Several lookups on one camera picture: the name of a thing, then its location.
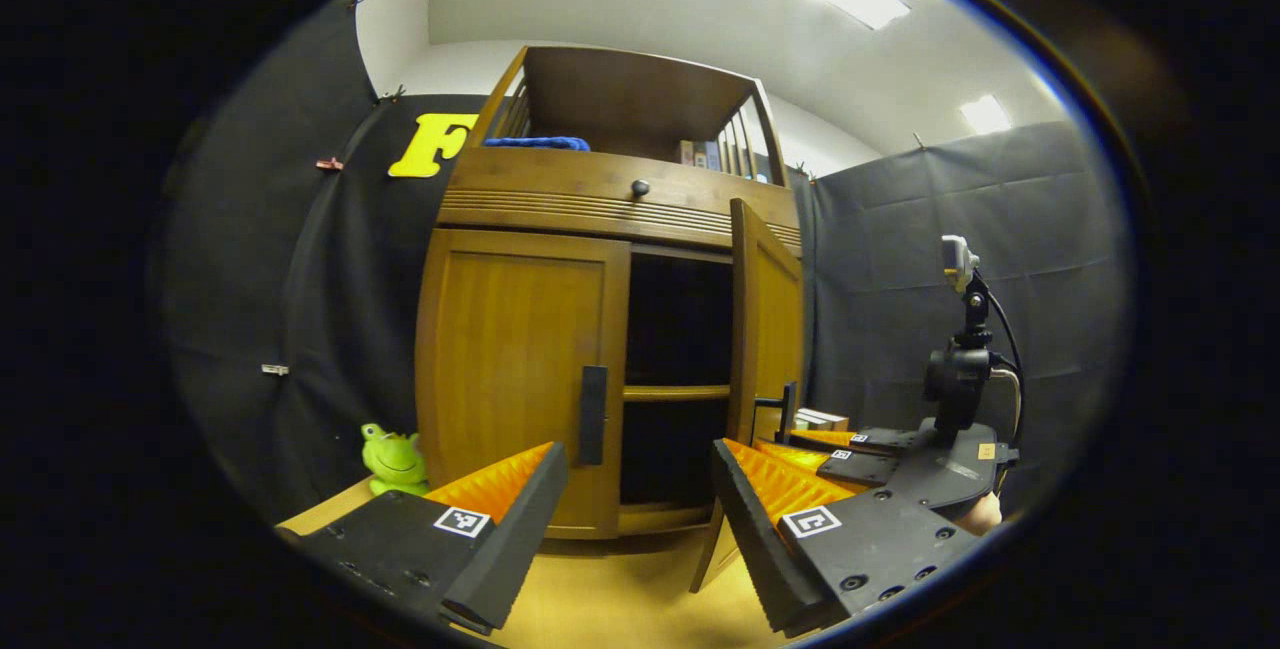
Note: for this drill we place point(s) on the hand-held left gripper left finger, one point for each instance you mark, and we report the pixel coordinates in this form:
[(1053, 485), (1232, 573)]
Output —
[(520, 529)]

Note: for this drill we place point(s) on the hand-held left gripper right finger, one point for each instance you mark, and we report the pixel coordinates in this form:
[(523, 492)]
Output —
[(755, 529)]

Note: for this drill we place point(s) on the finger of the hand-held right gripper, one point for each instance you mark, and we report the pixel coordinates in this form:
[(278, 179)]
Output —
[(885, 441), (865, 469)]

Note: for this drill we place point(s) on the wooden shoe cabinet door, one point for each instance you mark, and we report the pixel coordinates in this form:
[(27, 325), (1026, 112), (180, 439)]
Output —
[(770, 329), (510, 369)]

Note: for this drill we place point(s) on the wooden double-door shoe cabinet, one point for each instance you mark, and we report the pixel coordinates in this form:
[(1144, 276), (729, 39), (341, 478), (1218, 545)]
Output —
[(620, 94)]

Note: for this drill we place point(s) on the small white brown box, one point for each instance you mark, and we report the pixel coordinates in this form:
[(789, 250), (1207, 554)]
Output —
[(838, 422), (812, 418)]

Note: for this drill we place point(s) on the green frog plush toy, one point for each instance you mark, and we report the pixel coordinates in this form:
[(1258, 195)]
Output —
[(395, 459)]

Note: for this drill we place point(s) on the wooden inner shelf board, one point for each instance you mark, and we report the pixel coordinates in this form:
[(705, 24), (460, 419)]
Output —
[(675, 392)]

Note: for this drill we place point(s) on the small ceiling light panel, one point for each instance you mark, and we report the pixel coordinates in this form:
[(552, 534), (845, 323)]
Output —
[(986, 115)]

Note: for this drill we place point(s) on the blue cloth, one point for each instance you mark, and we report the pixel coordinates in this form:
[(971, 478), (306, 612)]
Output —
[(535, 143)]

